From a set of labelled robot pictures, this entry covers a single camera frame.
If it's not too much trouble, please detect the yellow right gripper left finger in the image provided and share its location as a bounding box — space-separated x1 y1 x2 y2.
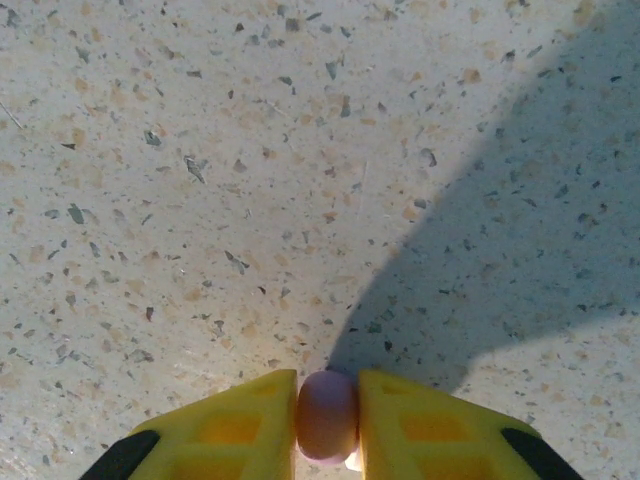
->
79 368 300 480

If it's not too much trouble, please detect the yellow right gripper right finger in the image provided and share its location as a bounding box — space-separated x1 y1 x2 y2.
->
357 368 586 480

